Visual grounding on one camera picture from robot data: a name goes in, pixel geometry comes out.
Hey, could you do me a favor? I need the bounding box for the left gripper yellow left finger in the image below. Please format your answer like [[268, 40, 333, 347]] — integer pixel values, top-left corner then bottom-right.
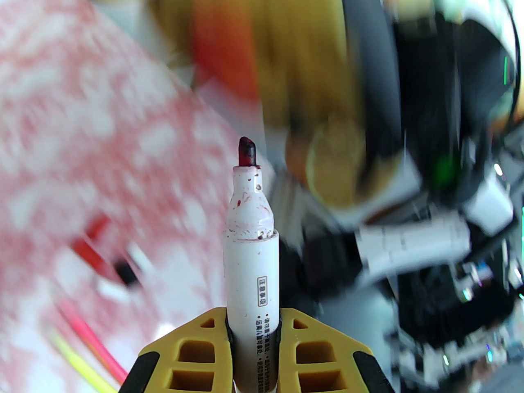
[[119, 306, 234, 393]]

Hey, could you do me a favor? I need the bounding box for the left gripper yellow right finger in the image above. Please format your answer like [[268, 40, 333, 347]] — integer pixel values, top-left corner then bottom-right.
[[278, 307, 395, 393]]

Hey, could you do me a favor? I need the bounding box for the red pen cap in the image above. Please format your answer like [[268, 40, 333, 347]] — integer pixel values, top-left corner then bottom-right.
[[84, 213, 115, 240], [70, 236, 123, 283], [193, 0, 262, 101]]

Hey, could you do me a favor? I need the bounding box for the black pen cap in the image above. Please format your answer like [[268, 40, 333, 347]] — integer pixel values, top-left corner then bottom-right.
[[116, 259, 138, 289]]

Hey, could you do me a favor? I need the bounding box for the white barrel red-capped marker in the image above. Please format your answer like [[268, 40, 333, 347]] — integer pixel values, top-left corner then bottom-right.
[[221, 136, 281, 393]]

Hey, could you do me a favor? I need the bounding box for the white pen cap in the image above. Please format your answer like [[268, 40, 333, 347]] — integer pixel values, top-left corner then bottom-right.
[[96, 278, 124, 300]]

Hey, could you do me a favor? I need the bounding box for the pink highlighter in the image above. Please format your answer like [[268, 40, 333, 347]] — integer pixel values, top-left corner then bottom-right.
[[55, 295, 128, 385]]

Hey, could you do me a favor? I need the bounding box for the yellow highlighter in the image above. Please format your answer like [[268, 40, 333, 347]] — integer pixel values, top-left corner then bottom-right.
[[47, 328, 117, 393]]

